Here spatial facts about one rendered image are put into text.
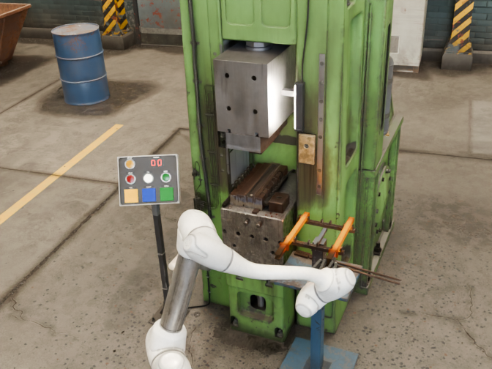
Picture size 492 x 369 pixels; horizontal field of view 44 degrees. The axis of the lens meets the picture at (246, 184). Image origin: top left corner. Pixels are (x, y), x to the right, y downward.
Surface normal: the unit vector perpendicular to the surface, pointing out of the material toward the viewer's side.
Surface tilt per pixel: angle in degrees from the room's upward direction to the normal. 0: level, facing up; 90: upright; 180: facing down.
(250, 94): 90
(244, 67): 90
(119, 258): 0
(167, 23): 90
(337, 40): 90
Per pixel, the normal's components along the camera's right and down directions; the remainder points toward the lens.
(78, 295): -0.04, -0.88
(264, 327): -0.39, 0.45
